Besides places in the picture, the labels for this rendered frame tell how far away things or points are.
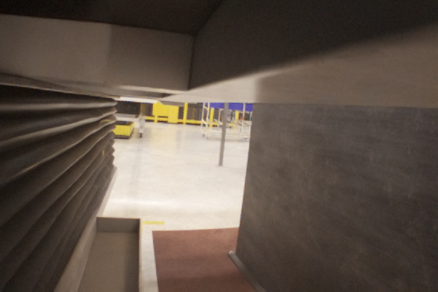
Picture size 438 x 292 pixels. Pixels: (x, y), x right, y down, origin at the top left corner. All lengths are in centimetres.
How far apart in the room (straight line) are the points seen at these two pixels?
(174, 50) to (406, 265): 64
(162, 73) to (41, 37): 14
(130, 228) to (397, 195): 70
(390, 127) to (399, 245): 28
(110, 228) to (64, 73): 56
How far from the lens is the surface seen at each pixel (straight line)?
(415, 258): 66
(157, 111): 980
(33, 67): 30
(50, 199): 42
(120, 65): 27
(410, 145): 63
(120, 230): 77
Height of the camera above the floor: 76
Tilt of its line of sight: 3 degrees down
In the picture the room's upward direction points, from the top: 6 degrees clockwise
